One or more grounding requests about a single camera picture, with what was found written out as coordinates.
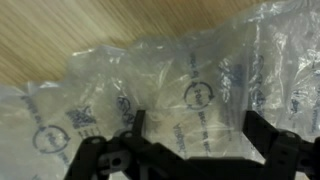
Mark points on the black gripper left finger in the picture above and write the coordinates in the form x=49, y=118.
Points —
x=138, y=123

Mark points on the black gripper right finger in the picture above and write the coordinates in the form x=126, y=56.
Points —
x=261, y=134

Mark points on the large clear air-cushion bag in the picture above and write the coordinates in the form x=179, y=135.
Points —
x=194, y=91

